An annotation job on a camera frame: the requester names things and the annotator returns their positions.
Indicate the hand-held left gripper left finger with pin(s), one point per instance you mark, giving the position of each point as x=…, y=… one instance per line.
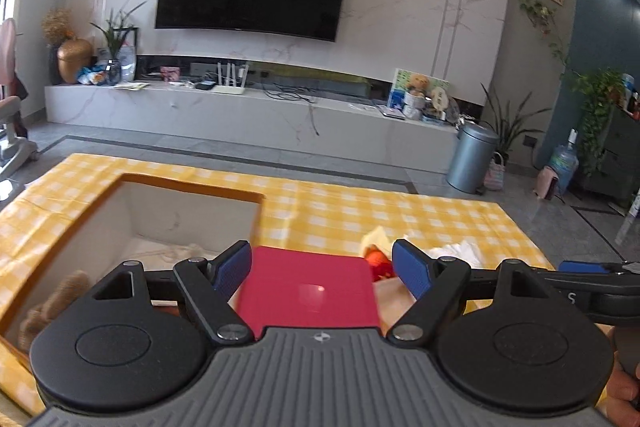
x=232, y=269

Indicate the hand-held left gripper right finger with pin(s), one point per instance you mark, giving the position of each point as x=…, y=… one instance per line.
x=415, y=267

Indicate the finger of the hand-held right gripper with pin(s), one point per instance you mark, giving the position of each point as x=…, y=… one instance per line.
x=582, y=267

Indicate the orange cardboard box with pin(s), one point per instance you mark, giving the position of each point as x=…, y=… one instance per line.
x=150, y=217

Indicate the person's right hand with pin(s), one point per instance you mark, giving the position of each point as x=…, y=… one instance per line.
x=625, y=387

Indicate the pale yellow cloth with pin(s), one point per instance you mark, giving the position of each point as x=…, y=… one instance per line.
x=377, y=238

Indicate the red box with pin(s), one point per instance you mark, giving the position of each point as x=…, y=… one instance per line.
x=310, y=292

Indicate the pink plastic stool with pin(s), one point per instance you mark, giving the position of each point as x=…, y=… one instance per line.
x=546, y=182

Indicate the yellow checkered tablecloth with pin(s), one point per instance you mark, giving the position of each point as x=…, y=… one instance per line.
x=325, y=212

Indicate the blue water bottle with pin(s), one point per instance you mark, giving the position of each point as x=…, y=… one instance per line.
x=564, y=162

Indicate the dark grey cabinet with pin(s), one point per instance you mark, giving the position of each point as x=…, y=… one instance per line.
x=620, y=157

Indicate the grey trash can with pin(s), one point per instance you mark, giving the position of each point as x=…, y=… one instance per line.
x=470, y=157

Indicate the white marble TV cabinet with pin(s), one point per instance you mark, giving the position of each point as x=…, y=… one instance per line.
x=250, y=117

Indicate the floor plant in woven pot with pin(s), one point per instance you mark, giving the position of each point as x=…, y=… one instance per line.
x=510, y=127

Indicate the leafy pothos plant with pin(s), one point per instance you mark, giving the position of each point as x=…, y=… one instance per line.
x=600, y=97

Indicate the white decorative ornament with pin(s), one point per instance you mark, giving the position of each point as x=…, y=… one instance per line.
x=439, y=97

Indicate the assorted small bottles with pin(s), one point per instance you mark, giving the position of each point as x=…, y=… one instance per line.
x=631, y=99

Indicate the white router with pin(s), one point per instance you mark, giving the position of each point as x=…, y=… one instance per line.
x=231, y=89

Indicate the teddy bear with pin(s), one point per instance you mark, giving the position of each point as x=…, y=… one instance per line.
x=417, y=83

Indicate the black set-top box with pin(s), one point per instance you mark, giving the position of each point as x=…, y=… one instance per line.
x=205, y=85

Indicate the small pink photo card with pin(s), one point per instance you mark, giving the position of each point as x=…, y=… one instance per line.
x=170, y=74

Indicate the yellowish papers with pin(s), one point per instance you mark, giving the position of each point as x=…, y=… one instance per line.
x=132, y=85

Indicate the blue snack bag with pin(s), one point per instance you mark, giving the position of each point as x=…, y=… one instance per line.
x=92, y=76

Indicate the hanging vine plant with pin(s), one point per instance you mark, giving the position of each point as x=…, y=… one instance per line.
x=540, y=14

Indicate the green plant in glass vase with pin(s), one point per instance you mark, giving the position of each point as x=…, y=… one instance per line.
x=116, y=37

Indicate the gold vase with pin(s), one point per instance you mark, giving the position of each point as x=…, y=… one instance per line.
x=74, y=62

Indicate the dried flowers in dark vase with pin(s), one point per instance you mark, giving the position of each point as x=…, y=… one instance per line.
x=57, y=24

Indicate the pink desk chair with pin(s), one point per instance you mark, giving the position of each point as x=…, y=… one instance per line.
x=7, y=52

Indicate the wall socket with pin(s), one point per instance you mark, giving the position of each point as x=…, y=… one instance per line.
x=531, y=139

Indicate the black picture frame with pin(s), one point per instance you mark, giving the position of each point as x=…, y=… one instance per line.
x=131, y=57

